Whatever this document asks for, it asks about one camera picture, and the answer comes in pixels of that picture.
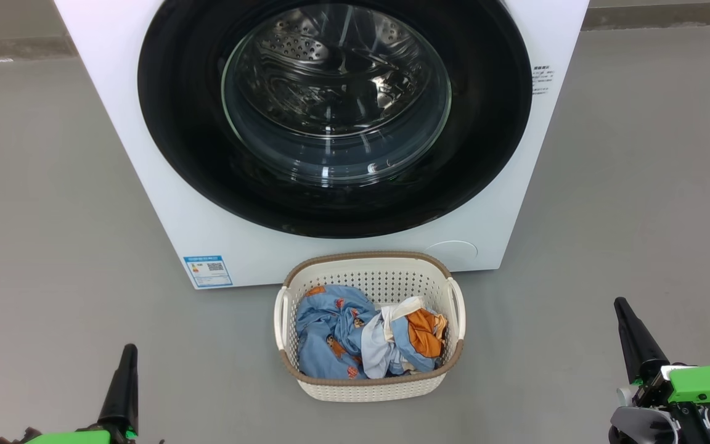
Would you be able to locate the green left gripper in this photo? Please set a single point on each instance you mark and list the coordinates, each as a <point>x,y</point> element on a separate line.
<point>71,438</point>

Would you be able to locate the blue garment with orange bears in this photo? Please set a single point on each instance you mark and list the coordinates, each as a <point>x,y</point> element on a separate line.
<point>324,333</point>

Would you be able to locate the blue garment with cream lining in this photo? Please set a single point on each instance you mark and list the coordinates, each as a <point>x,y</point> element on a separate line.
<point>413,342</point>

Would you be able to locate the black round glass washer door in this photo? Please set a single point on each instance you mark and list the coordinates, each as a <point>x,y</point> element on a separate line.
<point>182,123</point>

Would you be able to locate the white front-load washing machine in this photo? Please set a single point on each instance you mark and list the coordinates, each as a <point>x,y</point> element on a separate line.
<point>114,123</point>

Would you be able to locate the perforated steel washer drum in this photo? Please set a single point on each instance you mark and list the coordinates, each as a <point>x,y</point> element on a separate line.
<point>330,80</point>

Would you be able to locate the blue energy label sticker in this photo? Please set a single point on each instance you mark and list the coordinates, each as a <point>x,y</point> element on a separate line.
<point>208,271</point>

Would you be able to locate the cream perforated laundry basket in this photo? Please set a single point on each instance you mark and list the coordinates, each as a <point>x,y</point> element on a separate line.
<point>367,390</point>

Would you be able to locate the white text sticker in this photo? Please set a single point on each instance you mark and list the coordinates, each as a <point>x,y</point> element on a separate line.
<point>543,79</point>

